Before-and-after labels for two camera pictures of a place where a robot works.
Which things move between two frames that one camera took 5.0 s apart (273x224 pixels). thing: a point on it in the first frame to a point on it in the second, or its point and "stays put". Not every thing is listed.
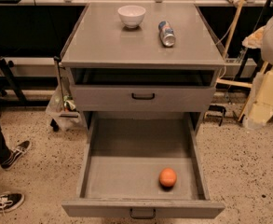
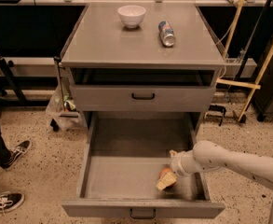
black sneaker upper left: [17, 154] stays put
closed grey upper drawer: [142, 98] stays put
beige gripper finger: [254, 40] to [172, 153]
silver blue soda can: [168, 34] stays put
